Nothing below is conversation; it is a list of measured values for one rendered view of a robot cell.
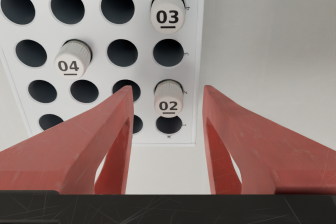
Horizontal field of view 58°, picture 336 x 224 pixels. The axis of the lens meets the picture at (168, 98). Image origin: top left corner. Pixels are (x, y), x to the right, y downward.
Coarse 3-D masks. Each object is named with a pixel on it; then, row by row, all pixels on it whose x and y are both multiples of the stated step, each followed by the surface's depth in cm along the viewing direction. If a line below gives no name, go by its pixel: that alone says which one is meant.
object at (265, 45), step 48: (240, 0) 15; (288, 0) 15; (240, 48) 16; (288, 48) 16; (0, 96) 18; (240, 96) 18; (288, 96) 18; (0, 144) 21; (144, 192) 23; (192, 192) 23
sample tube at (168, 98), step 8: (168, 80) 13; (160, 88) 13; (168, 88) 13; (176, 88) 13; (160, 96) 12; (168, 96) 12; (176, 96) 12; (160, 104) 13; (168, 104) 13; (176, 104) 13; (160, 112) 13; (168, 112) 13; (176, 112) 13
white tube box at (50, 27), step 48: (0, 0) 11; (48, 0) 11; (96, 0) 11; (144, 0) 11; (192, 0) 11; (0, 48) 12; (48, 48) 12; (96, 48) 12; (144, 48) 12; (192, 48) 12; (48, 96) 14; (96, 96) 14; (144, 96) 14; (192, 96) 14; (144, 144) 15; (192, 144) 15
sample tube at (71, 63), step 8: (72, 40) 12; (80, 40) 12; (64, 48) 12; (72, 48) 12; (80, 48) 12; (88, 48) 12; (56, 56) 11; (64, 56) 11; (72, 56) 11; (80, 56) 12; (88, 56) 12; (56, 64) 12; (64, 64) 12; (72, 64) 12; (80, 64) 12; (88, 64) 12; (64, 72) 12; (72, 72) 12; (80, 72) 12
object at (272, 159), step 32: (224, 96) 11; (224, 128) 9; (256, 128) 7; (288, 128) 8; (224, 160) 11; (256, 160) 6; (288, 160) 6; (320, 160) 6; (224, 192) 10; (256, 192) 6; (288, 192) 5; (320, 192) 5
